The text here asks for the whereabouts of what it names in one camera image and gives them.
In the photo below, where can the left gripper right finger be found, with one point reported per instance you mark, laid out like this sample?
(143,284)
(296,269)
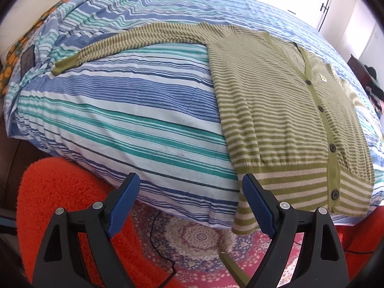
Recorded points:
(321,261)

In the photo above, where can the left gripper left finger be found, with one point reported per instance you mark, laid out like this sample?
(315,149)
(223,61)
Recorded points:
(60,262)

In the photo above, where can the green striped knit cardigan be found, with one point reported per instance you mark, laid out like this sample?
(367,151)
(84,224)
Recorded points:
(286,117)

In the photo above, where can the pile of clothes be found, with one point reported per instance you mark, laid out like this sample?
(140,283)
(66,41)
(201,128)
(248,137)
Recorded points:
(374,91)

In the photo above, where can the orange fluffy trousers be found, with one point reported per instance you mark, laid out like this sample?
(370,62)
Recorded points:
(54,182)

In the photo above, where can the red patterned rug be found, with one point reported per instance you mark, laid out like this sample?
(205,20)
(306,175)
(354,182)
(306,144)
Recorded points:
(193,249)

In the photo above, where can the blue striped bed sheet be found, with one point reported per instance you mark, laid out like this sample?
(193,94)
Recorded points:
(153,110)

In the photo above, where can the dark wooden side table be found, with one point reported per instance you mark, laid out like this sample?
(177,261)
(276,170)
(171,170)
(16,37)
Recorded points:
(358,68)

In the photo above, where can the orange floral mattress cover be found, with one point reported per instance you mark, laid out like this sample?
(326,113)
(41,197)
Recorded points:
(19,24)

